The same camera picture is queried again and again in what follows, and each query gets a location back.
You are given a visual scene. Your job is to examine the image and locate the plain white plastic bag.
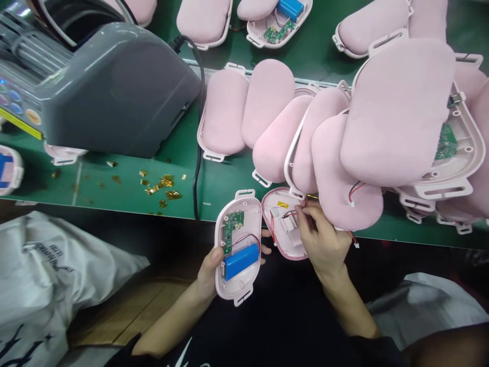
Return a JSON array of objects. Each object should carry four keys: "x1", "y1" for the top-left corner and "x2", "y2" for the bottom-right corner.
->
[{"x1": 366, "y1": 272, "x2": 489, "y2": 354}]

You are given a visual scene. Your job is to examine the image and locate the person's right hand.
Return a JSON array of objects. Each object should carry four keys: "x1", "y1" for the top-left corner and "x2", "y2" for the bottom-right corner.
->
[{"x1": 296, "y1": 200, "x2": 354, "y2": 277}]

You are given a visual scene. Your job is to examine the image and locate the open pink device with battery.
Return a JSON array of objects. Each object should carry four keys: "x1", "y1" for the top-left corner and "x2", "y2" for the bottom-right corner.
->
[{"x1": 246, "y1": 0, "x2": 314, "y2": 49}]

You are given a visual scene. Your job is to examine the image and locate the pink padded lid half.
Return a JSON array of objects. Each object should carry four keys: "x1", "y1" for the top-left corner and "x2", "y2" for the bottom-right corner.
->
[{"x1": 261, "y1": 187, "x2": 318, "y2": 262}]

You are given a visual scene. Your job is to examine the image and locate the grey tape dispenser machine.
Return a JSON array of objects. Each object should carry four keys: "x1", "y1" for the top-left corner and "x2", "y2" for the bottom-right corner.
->
[{"x1": 0, "y1": 0, "x2": 203, "y2": 160}]

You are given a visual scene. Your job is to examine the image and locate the person's body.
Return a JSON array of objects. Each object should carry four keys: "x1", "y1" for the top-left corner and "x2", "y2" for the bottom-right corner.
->
[{"x1": 118, "y1": 244, "x2": 489, "y2": 367}]

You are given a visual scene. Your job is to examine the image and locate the brown cardboard box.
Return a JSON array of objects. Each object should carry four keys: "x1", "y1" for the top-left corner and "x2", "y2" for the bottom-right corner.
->
[{"x1": 67, "y1": 267, "x2": 196, "y2": 349}]

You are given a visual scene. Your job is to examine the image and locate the white printed plastic bag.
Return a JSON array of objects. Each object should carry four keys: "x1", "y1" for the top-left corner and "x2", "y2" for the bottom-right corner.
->
[{"x1": 0, "y1": 210, "x2": 152, "y2": 367}]

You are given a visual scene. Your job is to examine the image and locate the thin red black wire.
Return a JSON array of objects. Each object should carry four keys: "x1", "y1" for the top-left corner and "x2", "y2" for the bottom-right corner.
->
[{"x1": 267, "y1": 205, "x2": 307, "y2": 247}]

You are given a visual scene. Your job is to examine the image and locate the pile of pink padded devices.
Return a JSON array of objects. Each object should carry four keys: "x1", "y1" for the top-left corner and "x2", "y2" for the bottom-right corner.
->
[{"x1": 176, "y1": 0, "x2": 489, "y2": 234}]

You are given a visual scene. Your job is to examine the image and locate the pink shell edge with tab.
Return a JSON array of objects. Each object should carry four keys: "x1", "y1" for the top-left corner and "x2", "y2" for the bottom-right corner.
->
[{"x1": 44, "y1": 143, "x2": 89, "y2": 166}]

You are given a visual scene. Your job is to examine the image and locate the person's left hand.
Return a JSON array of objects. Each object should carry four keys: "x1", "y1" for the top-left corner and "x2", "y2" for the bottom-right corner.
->
[{"x1": 197, "y1": 229, "x2": 273, "y2": 305}]

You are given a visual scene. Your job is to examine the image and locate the pink shell with blue insert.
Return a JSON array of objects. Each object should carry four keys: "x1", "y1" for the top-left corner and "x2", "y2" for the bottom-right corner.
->
[{"x1": 0, "y1": 144, "x2": 25, "y2": 198}]

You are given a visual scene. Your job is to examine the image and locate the green circuit board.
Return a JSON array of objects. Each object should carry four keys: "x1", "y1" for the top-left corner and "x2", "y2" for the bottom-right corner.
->
[{"x1": 223, "y1": 211, "x2": 246, "y2": 255}]

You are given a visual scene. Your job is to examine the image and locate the blue battery pack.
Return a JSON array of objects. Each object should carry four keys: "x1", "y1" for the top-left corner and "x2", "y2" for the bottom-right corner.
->
[{"x1": 223, "y1": 244, "x2": 261, "y2": 282}]

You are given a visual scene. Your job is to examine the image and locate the pink shell half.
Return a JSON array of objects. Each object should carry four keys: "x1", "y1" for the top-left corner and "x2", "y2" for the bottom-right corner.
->
[{"x1": 213, "y1": 188, "x2": 264, "y2": 309}]

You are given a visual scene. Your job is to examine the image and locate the scatter of gold tape scraps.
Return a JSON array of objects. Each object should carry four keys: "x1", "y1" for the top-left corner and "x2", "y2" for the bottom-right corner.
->
[{"x1": 51, "y1": 160, "x2": 188, "y2": 216}]

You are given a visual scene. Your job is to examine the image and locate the white plastic part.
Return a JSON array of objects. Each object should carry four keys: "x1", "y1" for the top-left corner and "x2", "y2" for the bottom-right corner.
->
[{"x1": 269, "y1": 208, "x2": 303, "y2": 248}]

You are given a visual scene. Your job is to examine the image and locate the black power cable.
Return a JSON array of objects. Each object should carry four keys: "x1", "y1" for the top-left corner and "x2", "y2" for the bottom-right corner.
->
[{"x1": 174, "y1": 35, "x2": 204, "y2": 221}]

